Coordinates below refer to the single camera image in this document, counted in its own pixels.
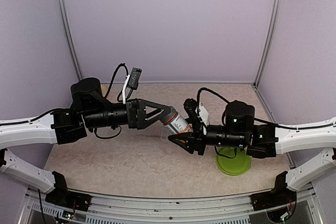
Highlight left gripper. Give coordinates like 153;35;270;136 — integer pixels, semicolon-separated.
83;98;171;130

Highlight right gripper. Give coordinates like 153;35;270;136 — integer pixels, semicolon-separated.
168;117;246;156

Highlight orange label pill bottle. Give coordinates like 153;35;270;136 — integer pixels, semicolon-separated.
164;112;193;134

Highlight grey bottle cap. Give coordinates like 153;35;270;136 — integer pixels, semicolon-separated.
160;106;178;125

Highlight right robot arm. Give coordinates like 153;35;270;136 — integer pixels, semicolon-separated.
168;88;335;205

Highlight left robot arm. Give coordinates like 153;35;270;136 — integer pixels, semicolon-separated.
1;77;171;206

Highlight beige wooden plate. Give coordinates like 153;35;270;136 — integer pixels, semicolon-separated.
101;84;108;98

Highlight green plate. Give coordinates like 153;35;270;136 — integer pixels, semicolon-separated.
215;147;251;176

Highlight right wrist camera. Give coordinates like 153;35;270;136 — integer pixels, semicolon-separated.
183;99;209;125

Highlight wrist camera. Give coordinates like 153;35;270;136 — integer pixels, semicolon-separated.
121;67;142;104
183;99;209;125

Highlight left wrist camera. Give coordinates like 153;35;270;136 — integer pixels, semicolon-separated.
121;67;142;104

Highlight front aluminium rail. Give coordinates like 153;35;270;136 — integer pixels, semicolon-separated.
18;184;325;223

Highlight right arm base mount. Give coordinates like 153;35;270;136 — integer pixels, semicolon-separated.
250;184;297;211

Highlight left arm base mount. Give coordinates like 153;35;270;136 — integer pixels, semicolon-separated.
45;188;92;212

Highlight left aluminium frame post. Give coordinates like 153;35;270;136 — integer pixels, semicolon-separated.
57;0;84;81

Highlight aluminium frame post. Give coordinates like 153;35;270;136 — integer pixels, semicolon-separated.
254;0;281;89
57;0;84;81

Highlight right aluminium frame post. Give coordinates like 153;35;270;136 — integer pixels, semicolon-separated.
254;0;281;89

